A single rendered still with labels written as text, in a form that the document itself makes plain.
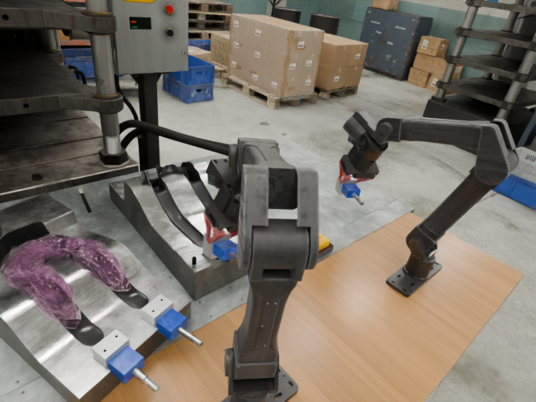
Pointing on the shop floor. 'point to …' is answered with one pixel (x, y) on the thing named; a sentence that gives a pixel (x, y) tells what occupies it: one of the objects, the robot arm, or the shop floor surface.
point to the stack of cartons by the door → (431, 64)
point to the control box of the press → (148, 57)
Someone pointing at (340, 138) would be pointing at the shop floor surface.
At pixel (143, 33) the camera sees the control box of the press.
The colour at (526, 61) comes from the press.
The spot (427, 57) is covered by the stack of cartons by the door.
